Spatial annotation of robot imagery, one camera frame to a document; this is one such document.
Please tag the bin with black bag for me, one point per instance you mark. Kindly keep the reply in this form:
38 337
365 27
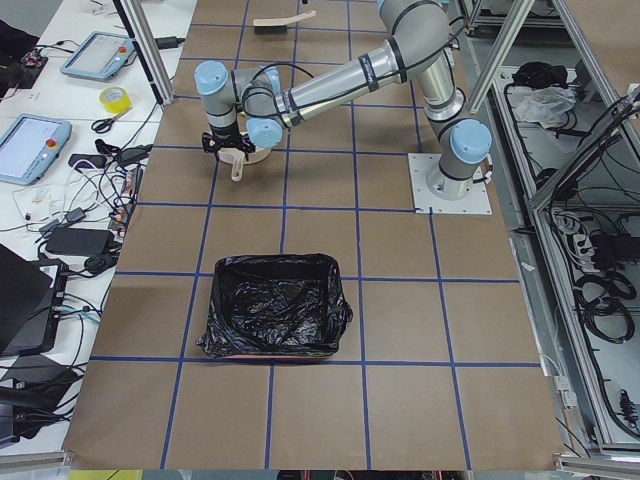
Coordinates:
290 305

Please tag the black power adapter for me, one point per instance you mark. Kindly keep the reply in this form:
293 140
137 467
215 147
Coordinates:
79 242

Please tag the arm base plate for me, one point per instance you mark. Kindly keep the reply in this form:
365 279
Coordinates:
434 193

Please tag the lower blue teach pendant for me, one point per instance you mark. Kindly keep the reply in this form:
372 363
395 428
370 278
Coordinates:
29 147

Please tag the black handled scissors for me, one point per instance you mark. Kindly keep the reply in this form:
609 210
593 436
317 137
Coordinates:
102 126

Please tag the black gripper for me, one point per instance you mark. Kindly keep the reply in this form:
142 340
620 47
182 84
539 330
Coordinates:
224 141

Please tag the blue teach pendant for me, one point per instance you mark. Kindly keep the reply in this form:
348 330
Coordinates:
29 147
99 57

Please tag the white crumpled cloth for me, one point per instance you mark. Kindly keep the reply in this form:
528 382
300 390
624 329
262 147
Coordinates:
548 107

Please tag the black laptop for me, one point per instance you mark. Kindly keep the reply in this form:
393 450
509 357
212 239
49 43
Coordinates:
31 295

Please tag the beige hand brush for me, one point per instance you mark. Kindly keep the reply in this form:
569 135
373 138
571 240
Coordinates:
280 25

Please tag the yellow tape roll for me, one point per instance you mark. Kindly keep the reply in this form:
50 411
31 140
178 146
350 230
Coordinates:
115 100

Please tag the upper blue teach pendant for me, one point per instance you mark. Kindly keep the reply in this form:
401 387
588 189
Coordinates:
99 57

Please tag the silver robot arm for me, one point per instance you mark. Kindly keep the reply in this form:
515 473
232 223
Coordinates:
246 109

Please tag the aluminium frame post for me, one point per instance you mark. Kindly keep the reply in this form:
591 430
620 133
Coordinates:
136 25

